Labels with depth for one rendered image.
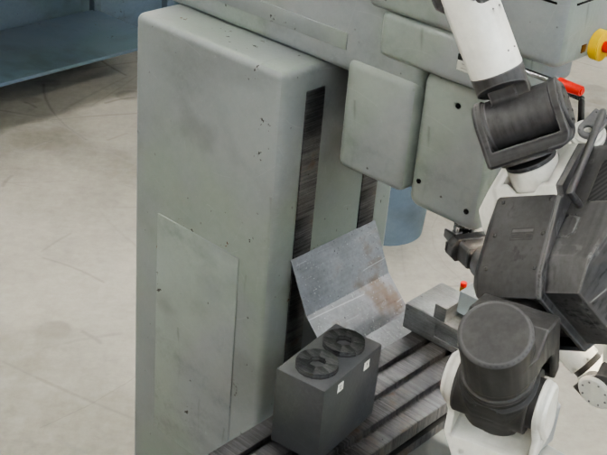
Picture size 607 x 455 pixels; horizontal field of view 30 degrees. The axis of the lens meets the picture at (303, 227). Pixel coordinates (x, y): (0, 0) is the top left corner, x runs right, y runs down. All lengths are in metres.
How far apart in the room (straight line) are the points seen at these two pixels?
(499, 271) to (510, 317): 0.20
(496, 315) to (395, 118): 0.82
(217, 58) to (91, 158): 3.07
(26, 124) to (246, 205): 3.43
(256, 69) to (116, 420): 1.73
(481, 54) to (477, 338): 0.47
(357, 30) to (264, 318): 0.76
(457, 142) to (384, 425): 0.64
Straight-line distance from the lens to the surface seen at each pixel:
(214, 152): 2.71
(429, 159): 2.44
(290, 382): 2.31
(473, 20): 1.85
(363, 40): 2.46
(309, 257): 2.78
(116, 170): 5.52
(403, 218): 4.96
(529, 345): 1.69
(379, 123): 2.47
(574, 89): 2.18
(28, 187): 5.38
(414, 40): 2.36
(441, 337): 2.77
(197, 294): 2.93
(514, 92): 1.90
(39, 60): 6.21
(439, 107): 2.38
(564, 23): 2.15
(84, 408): 3.98
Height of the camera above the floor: 2.46
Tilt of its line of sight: 29 degrees down
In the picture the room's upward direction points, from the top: 5 degrees clockwise
